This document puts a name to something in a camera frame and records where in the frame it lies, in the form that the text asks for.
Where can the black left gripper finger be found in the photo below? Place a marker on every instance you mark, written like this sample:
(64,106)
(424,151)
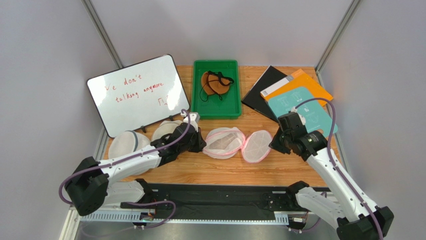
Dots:
(201,143)
(195,148)

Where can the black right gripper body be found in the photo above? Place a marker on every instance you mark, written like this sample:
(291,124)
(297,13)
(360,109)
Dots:
(279,143)

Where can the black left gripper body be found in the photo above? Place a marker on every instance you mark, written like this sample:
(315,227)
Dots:
(193,141)

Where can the white mesh laundry bag pink zipper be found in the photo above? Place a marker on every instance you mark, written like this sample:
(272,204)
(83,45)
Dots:
(224,142)

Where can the black and orange bra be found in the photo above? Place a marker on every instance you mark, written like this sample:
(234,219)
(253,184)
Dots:
(214,84)

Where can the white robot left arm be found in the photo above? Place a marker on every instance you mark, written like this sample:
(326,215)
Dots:
(97,183)

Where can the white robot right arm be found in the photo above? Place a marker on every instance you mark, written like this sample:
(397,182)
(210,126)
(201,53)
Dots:
(354,216)

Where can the teal plastic board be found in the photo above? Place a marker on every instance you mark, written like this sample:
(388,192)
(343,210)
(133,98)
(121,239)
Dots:
(316,117)

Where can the green plastic tray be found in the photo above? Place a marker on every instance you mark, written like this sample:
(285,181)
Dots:
(214,109)

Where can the orange notebook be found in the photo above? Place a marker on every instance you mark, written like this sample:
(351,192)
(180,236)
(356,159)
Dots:
(298,79)

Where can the whiteboard with red writing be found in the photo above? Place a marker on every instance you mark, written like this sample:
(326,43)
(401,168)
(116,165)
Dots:
(138,95)

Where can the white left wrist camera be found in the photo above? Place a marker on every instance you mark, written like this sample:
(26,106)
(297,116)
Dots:
(191,118)

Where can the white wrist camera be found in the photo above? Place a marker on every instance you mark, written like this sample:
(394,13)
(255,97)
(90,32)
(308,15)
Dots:
(191,118)
(302,118)

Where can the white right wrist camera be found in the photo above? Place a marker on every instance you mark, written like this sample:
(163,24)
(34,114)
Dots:
(302,118)

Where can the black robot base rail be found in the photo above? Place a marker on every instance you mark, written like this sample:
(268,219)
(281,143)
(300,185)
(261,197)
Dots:
(218,202)

